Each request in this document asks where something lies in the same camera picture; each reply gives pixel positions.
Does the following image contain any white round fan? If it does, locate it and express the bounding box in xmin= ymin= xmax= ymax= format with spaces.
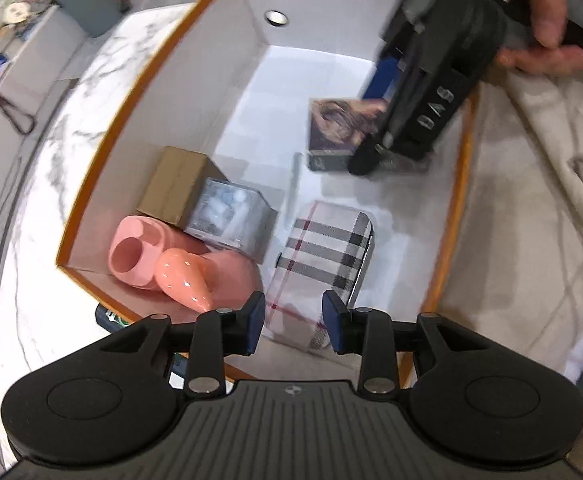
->
xmin=2 ymin=2 xmax=28 ymax=24

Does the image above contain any white marble television console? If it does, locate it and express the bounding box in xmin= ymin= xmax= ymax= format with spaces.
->
xmin=0 ymin=7 xmax=92 ymax=171

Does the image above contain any clear plastic box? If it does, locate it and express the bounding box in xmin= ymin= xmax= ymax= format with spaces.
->
xmin=184 ymin=177 xmax=278 ymax=264

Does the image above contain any brown cardboard box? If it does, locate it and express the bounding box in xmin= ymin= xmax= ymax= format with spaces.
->
xmin=136 ymin=146 xmax=227 ymax=226

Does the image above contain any pink cup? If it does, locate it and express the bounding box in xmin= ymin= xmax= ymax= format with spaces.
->
xmin=108 ymin=215 xmax=177 ymax=289

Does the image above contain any grey pedal trash can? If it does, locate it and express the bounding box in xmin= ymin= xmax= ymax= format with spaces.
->
xmin=55 ymin=0 xmax=125 ymax=39

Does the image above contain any dark printed box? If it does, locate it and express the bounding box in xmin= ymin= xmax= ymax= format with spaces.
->
xmin=305 ymin=97 xmax=432 ymax=174

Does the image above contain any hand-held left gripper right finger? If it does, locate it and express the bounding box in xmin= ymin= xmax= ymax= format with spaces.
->
xmin=322 ymin=290 xmax=483 ymax=401

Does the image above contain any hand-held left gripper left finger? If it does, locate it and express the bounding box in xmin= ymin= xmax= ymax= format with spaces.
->
xmin=102 ymin=290 xmax=267 ymax=401

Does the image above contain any brown shoulder bag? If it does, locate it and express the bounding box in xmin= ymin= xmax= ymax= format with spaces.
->
xmin=0 ymin=77 xmax=37 ymax=135

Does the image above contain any orange glossy cone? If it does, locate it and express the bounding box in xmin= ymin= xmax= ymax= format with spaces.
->
xmin=154 ymin=247 xmax=217 ymax=311

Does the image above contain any person's right hand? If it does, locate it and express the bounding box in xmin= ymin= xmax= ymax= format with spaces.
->
xmin=496 ymin=0 xmax=583 ymax=77

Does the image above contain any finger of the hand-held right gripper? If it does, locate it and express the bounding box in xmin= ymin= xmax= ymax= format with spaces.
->
xmin=347 ymin=135 xmax=398 ymax=177
xmin=363 ymin=55 xmax=403 ymax=103

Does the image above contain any white box with orange rim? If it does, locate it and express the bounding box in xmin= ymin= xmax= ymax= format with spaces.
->
xmin=55 ymin=0 xmax=481 ymax=393

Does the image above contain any beige blanket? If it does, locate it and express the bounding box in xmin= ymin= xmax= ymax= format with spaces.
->
xmin=421 ymin=62 xmax=583 ymax=381

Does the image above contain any plaid case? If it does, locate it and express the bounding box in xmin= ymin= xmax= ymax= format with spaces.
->
xmin=264 ymin=200 xmax=375 ymax=351

